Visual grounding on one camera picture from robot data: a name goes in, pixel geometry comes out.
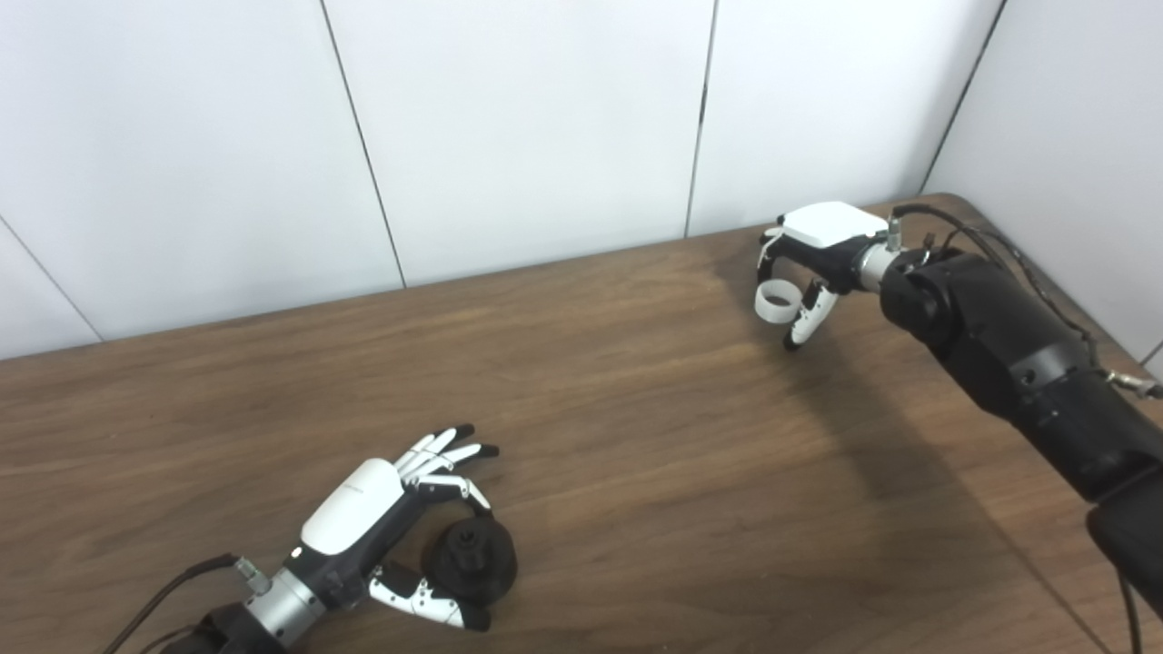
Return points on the round black part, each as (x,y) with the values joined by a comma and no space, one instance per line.
(482,572)

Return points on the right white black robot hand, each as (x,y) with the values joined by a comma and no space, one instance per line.
(831,227)

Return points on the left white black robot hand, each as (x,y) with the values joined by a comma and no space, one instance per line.
(350,509)

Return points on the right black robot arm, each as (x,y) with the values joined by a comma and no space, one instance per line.
(999,345)

